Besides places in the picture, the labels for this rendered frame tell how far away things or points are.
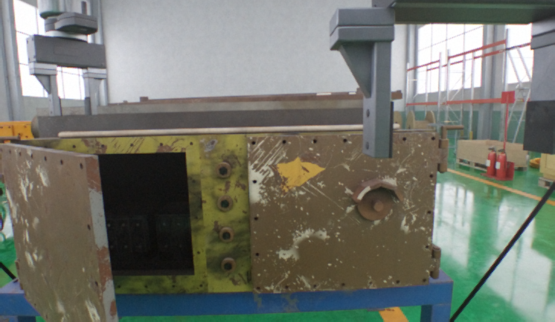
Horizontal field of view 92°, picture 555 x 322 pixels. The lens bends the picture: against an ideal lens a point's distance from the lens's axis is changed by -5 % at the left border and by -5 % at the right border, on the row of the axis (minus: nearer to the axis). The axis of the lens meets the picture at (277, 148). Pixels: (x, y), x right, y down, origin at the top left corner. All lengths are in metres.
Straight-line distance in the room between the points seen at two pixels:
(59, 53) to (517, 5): 0.68
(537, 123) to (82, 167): 0.70
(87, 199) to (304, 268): 0.72
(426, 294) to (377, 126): 1.18
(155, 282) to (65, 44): 0.84
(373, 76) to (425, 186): 0.91
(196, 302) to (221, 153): 0.59
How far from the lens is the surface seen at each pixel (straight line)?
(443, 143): 1.10
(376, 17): 0.21
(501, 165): 6.44
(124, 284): 1.25
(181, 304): 1.26
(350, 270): 1.11
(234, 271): 1.11
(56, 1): 0.71
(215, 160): 0.98
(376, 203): 0.99
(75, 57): 0.71
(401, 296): 1.31
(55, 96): 0.70
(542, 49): 0.30
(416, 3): 0.22
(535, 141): 0.29
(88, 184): 0.67
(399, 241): 1.12
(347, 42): 0.21
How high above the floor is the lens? 1.30
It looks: 7 degrees down
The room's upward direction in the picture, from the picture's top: 1 degrees counter-clockwise
